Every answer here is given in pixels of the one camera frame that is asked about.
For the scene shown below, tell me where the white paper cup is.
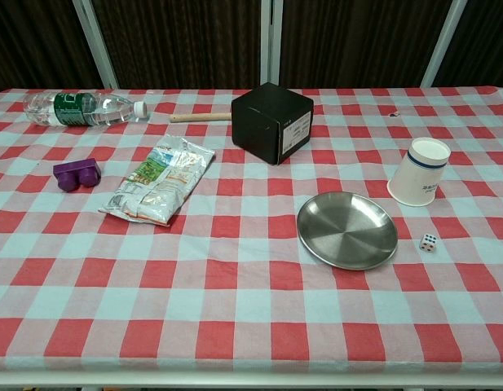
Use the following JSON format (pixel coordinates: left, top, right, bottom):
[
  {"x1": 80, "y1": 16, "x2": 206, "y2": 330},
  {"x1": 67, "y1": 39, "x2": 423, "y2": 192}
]
[{"x1": 386, "y1": 137, "x2": 452, "y2": 208}]

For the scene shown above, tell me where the black cardboard box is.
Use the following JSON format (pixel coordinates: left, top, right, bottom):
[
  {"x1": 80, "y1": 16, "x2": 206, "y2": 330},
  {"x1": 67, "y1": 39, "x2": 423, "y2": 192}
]
[{"x1": 231, "y1": 81, "x2": 316, "y2": 166}]

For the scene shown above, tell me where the clear plastic water bottle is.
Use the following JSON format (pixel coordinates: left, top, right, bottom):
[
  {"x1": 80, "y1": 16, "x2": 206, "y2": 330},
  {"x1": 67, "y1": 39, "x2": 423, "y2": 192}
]
[{"x1": 22, "y1": 91, "x2": 149, "y2": 127}]

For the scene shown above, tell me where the white partition post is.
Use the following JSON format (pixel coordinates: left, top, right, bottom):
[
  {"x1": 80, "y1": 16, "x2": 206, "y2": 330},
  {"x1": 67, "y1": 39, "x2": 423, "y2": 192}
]
[
  {"x1": 71, "y1": 0, "x2": 118, "y2": 90},
  {"x1": 420, "y1": 0, "x2": 467, "y2": 88},
  {"x1": 260, "y1": 0, "x2": 281, "y2": 89}
]

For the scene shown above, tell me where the light wooden stick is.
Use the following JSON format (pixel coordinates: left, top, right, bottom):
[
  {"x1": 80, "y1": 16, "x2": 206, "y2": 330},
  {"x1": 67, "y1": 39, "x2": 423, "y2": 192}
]
[{"x1": 170, "y1": 112, "x2": 234, "y2": 123}]

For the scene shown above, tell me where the small white die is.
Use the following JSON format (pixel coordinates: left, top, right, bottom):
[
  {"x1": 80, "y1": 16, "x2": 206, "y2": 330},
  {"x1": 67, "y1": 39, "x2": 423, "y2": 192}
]
[{"x1": 417, "y1": 233, "x2": 437, "y2": 253}]

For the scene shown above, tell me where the red white checked tablecloth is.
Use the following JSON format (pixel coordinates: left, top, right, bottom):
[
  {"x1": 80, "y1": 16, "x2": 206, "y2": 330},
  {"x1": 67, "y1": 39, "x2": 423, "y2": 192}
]
[{"x1": 0, "y1": 87, "x2": 503, "y2": 374}]

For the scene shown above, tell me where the round stainless steel plate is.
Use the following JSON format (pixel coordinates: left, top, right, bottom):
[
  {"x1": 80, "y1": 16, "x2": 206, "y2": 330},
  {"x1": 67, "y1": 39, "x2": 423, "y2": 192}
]
[{"x1": 296, "y1": 191, "x2": 399, "y2": 271}]

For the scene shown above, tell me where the white green snack bag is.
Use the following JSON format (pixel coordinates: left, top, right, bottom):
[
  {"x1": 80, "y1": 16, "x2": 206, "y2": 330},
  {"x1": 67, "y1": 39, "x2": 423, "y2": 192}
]
[{"x1": 98, "y1": 135, "x2": 216, "y2": 227}]

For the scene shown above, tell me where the purple plastic building block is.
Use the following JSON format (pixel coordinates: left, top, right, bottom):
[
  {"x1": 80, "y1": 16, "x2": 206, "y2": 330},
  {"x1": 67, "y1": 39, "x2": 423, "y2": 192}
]
[{"x1": 52, "y1": 158, "x2": 103, "y2": 192}]

